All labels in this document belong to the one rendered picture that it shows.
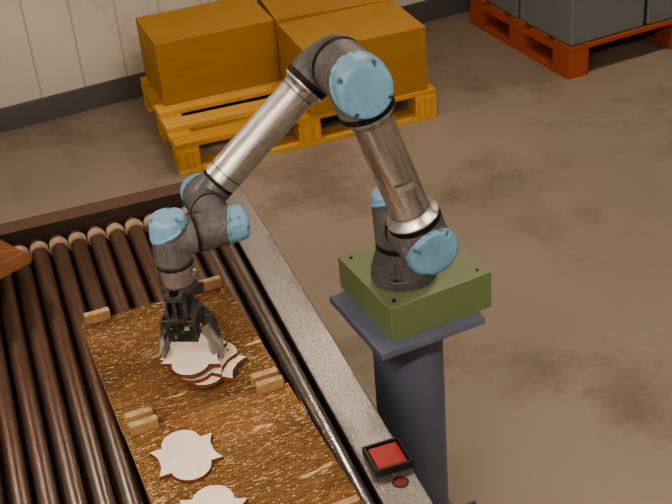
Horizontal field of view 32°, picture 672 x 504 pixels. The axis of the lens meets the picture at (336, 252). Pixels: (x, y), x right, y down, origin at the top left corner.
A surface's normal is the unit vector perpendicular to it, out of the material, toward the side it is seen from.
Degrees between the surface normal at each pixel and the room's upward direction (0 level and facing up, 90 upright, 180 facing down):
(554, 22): 90
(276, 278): 0
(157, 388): 0
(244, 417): 0
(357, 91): 82
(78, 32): 90
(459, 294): 90
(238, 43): 90
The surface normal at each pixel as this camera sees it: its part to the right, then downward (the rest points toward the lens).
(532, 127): -0.07, -0.84
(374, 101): 0.31, 0.36
